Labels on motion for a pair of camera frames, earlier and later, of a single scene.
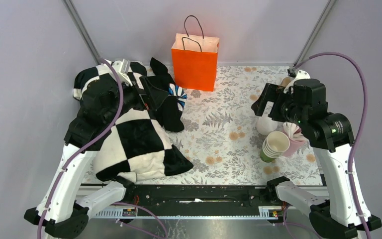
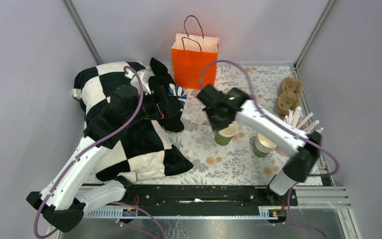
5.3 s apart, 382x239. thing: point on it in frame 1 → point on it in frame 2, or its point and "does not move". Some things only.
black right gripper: (274, 93) → (216, 127)
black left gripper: (152, 96) → (169, 107)
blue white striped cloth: (177, 91) does not move
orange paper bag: (195, 61) does not move
